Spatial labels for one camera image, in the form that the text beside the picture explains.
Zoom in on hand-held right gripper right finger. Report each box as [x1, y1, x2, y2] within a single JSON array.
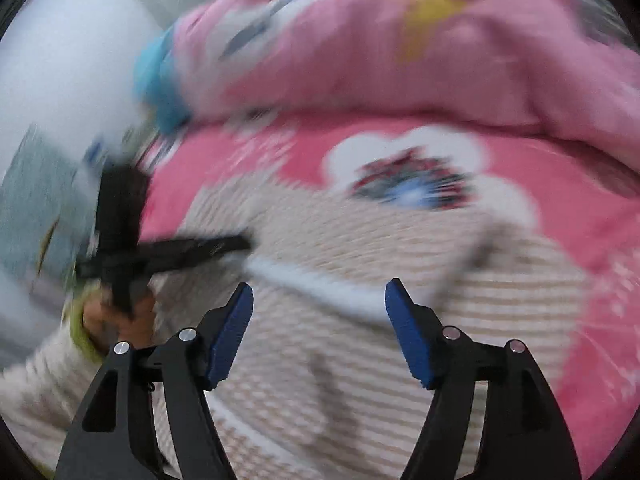
[[384, 278, 583, 480]]

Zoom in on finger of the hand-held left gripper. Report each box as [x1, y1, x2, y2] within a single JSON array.
[[145, 235, 251, 273]]

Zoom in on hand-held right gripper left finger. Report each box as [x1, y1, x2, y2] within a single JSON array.
[[54, 282, 255, 480]]

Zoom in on beige white houndstooth sweater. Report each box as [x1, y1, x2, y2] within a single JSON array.
[[145, 180, 596, 480]]

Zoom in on person's left forearm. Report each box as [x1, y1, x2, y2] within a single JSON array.
[[0, 300, 108, 471]]

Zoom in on person's left hand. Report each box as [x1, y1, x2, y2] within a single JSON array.
[[82, 291, 157, 353]]

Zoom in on pale teal cloth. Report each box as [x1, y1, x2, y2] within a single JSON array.
[[0, 125, 96, 281]]

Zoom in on pink floral bed sheet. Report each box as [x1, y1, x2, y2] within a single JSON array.
[[140, 110, 640, 476]]

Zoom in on pink and blue printed duvet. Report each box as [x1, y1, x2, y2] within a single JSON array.
[[132, 0, 640, 161]]

